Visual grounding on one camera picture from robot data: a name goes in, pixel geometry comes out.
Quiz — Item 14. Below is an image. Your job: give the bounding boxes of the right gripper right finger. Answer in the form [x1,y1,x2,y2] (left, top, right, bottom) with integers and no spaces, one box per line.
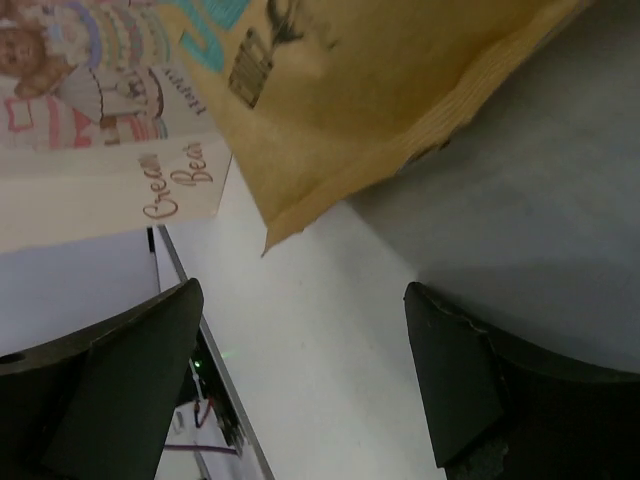
[404,282,639,479]

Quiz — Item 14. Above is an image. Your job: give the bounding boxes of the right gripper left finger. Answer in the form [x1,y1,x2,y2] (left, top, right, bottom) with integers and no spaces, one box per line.
[1,279,204,479]

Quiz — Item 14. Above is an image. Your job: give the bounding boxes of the kettle chips bag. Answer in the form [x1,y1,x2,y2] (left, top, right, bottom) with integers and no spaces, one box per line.
[157,0,586,247]

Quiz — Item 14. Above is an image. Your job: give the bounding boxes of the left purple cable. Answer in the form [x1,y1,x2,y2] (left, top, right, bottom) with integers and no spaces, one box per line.
[164,442,241,456]

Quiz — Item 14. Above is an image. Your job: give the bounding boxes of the aluminium table rail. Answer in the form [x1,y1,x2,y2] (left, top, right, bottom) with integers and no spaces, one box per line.
[156,225,275,479]

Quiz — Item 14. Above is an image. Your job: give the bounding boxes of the beige paper bag orange handles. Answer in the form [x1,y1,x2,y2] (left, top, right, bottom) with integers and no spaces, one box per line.
[1,1,231,252]

